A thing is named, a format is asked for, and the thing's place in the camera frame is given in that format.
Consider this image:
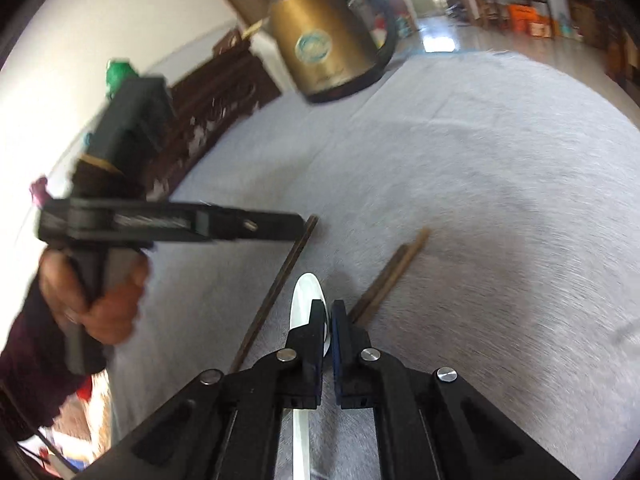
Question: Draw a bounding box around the brown wooden chopstick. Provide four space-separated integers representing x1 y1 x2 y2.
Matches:
356 228 431 326
348 244 409 324

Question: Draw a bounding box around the person's left hand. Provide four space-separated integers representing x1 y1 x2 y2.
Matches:
38 249 150 346

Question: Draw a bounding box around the white ceramic spoon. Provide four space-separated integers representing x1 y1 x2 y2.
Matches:
290 273 331 480

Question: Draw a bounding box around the green thermos jug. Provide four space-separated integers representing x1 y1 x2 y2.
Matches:
105 58 139 100

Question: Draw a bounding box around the dark wooden side table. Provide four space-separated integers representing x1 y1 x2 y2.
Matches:
485 0 554 38

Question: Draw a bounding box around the light grey table cloth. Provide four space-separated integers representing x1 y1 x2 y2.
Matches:
106 49 640 480

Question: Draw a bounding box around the gold electric kettle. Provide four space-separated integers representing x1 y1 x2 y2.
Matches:
269 0 398 104

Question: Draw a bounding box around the dark wooden chopstick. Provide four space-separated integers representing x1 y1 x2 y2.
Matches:
229 214 319 374

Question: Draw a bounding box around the carved dark wooden sideboard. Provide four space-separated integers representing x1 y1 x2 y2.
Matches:
144 28 281 200

